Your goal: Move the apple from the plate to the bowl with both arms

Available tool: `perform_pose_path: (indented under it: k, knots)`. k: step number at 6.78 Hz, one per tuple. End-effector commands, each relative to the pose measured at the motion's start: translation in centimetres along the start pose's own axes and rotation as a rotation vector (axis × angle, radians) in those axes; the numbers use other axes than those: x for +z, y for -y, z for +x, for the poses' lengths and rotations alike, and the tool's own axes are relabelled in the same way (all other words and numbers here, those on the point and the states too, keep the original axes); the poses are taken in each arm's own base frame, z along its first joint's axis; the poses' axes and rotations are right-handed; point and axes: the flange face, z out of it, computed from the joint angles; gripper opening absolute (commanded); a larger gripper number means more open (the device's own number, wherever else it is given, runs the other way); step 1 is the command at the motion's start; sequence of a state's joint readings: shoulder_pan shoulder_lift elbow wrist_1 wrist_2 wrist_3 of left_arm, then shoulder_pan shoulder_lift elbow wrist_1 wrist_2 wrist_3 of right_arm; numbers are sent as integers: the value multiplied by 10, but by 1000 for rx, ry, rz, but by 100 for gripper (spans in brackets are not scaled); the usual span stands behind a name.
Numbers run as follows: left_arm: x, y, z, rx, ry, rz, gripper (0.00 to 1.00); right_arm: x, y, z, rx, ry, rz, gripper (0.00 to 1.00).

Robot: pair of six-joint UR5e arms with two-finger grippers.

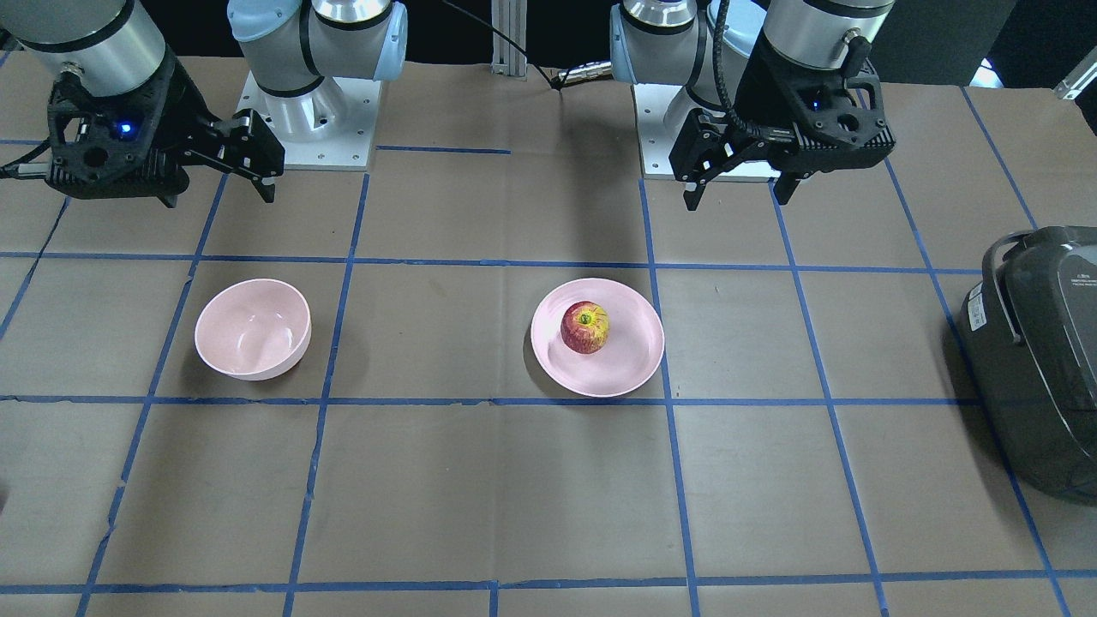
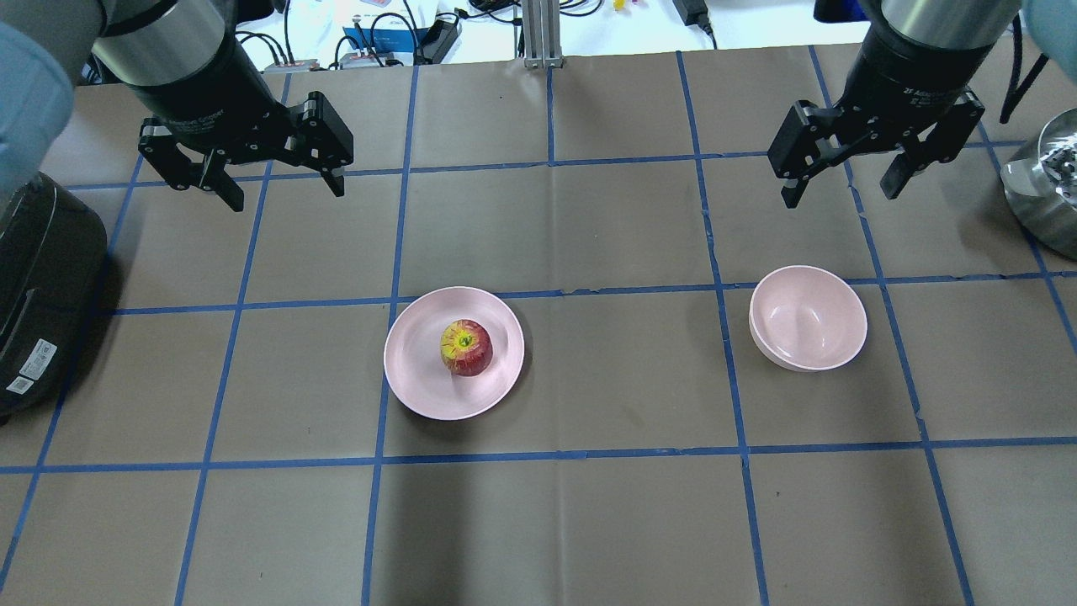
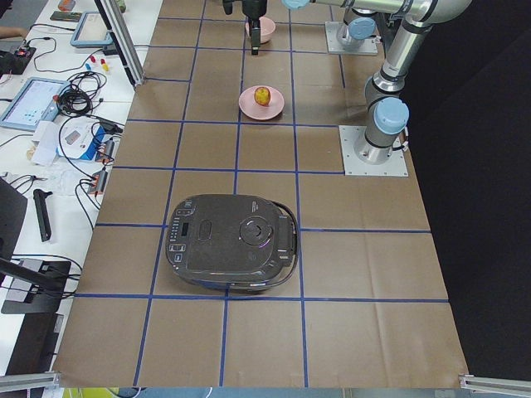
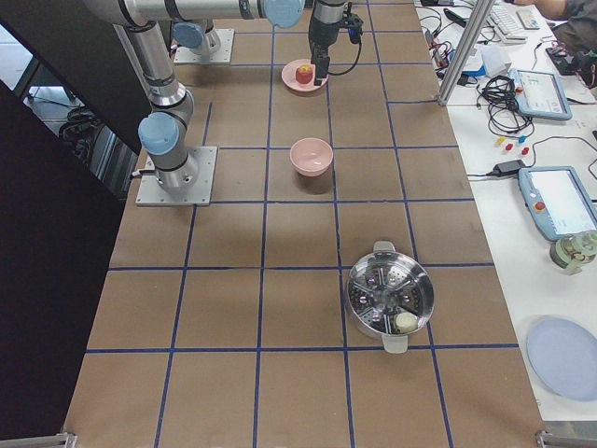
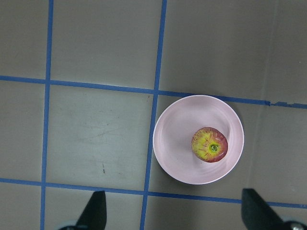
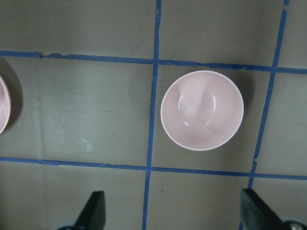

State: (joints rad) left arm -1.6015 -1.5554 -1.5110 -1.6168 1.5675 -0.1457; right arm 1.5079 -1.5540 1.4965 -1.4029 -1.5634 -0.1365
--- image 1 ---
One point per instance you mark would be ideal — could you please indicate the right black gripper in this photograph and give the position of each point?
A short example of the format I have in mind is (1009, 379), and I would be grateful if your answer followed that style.
(182, 103)

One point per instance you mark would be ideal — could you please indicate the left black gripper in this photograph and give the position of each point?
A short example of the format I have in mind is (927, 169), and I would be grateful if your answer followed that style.
(756, 90)

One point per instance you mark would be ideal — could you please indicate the pink bowl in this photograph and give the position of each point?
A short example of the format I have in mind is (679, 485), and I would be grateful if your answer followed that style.
(254, 330)

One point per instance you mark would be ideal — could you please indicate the red yellow apple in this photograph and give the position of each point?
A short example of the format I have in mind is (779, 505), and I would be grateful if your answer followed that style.
(584, 327)

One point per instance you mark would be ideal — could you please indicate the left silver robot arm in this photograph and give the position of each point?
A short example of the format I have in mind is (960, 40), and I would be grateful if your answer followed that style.
(662, 41)

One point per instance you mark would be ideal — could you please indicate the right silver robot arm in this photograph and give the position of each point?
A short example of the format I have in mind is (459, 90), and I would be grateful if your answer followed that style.
(290, 47)

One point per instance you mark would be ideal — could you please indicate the pink plate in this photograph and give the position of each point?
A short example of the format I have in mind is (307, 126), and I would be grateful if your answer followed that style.
(632, 354)

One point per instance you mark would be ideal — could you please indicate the dark grey rice cooker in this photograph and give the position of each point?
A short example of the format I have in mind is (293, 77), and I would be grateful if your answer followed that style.
(1029, 329)

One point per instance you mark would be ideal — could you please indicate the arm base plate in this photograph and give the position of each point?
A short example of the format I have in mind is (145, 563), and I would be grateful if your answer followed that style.
(660, 111)
(331, 128)

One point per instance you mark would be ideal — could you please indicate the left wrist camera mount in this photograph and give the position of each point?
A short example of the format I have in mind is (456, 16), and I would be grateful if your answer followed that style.
(838, 122)

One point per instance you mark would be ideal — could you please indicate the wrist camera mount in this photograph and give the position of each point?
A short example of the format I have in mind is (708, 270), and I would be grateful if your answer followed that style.
(838, 122)
(107, 147)

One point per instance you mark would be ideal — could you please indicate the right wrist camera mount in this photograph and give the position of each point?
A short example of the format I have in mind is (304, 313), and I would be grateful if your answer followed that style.
(107, 147)

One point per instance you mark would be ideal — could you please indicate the aluminium frame post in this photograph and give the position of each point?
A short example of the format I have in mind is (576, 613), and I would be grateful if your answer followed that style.
(508, 19)

